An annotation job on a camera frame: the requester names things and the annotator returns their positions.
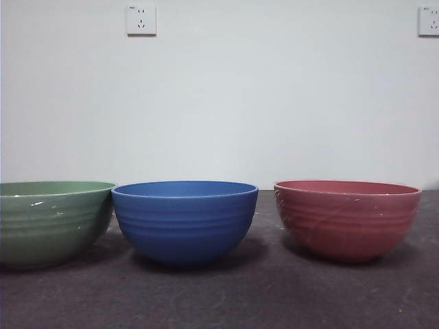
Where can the white wall socket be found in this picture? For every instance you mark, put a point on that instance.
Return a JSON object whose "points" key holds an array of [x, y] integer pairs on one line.
{"points": [[429, 21], [141, 20]]}

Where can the blue ribbed bowl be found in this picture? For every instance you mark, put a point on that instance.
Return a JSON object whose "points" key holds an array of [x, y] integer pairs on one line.
{"points": [[185, 226]]}

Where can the green ribbed bowl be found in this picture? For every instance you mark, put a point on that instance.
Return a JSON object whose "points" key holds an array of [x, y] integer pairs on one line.
{"points": [[48, 226]]}

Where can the red ribbed bowl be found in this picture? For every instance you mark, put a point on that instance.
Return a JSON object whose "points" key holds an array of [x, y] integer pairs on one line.
{"points": [[346, 222]]}

